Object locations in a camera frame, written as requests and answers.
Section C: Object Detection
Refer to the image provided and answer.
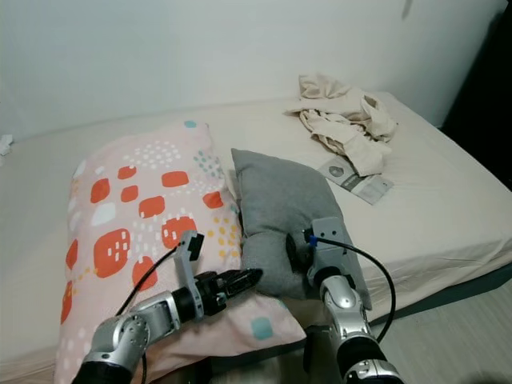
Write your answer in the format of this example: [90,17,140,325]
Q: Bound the grey pillow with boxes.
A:
[231,148,374,313]

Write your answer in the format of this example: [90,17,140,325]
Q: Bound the pink orange patterned pillow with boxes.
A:
[54,120,307,384]

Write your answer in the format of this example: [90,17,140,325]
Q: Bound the grey printed packet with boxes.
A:
[318,156,396,206]

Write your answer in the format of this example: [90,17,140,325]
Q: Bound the beige crumpled clothes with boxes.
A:
[286,73,399,178]

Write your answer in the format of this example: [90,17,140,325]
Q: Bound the dark teal bed base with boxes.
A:
[368,262,512,325]

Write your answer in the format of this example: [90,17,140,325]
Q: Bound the bed with beige sheet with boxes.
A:
[0,90,512,384]

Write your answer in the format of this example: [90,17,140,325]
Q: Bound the tall black furniture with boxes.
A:
[440,0,512,170]

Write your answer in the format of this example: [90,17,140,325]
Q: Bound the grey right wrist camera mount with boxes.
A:
[309,217,361,282]

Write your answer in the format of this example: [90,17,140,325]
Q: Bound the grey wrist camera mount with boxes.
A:
[177,230,207,310]
[309,217,361,282]

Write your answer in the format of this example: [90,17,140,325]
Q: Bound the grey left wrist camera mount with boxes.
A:
[177,230,207,310]

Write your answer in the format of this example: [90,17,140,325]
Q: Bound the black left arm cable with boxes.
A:
[116,244,183,317]

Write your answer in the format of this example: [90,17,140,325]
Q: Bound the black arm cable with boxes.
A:
[310,234,397,345]
[116,244,183,317]

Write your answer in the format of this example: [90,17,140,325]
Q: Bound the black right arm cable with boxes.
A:
[310,234,397,345]

